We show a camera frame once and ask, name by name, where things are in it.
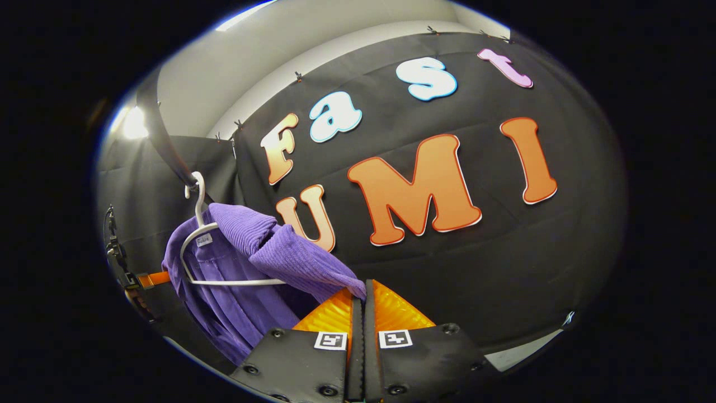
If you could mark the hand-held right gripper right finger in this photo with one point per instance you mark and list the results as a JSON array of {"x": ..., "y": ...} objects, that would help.
[{"x": 425, "y": 358}]

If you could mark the ceiling light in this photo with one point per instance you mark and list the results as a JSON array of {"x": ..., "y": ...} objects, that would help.
[{"x": 134, "y": 123}]

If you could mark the white clothes hanger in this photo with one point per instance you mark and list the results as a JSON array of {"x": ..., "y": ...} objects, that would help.
[{"x": 235, "y": 281}]

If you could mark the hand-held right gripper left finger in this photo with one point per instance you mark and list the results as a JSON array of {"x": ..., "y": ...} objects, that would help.
[{"x": 302, "y": 358}]

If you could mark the black clothes rack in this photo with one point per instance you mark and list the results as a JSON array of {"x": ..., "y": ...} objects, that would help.
[{"x": 168, "y": 145}]

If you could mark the black backdrop cloth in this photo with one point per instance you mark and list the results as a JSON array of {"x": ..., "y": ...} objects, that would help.
[
  {"x": 128, "y": 179},
  {"x": 503, "y": 268}
]

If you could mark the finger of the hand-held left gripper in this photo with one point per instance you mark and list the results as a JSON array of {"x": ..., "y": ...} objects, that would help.
[{"x": 154, "y": 279}]

